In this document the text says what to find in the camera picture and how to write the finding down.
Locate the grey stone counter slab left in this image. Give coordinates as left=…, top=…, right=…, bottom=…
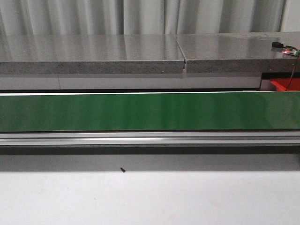
left=0, top=35, right=184, bottom=75

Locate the grey stone counter slab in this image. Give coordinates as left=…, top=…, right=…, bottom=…
left=176, top=32, right=300, bottom=73
left=0, top=35, right=184, bottom=75

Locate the green conveyor belt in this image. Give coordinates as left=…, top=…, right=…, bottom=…
left=0, top=91, right=300, bottom=132

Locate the grey stone counter slab right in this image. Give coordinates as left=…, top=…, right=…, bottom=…
left=176, top=32, right=300, bottom=73

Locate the red plastic tray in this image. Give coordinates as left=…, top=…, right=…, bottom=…
left=270, top=78, right=300, bottom=92

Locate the small sensor circuit board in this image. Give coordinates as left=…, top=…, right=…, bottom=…
left=271, top=42, right=300, bottom=57

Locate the white pleated curtain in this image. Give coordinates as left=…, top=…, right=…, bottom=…
left=0, top=0, right=300, bottom=35

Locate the aluminium conveyor frame rail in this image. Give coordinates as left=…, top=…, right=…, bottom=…
left=0, top=130, right=300, bottom=146

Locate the red black sensor wire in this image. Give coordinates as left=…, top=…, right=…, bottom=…
left=285, top=44, right=300, bottom=91

